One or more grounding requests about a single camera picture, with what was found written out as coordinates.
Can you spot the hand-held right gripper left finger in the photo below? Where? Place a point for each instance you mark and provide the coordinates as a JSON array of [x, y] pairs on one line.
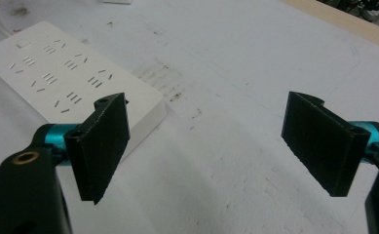
[[99, 149]]

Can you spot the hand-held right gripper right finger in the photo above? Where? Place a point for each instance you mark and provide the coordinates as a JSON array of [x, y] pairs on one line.
[[323, 143]]

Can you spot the white power strip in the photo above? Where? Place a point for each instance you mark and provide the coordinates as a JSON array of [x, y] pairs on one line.
[[63, 74]]

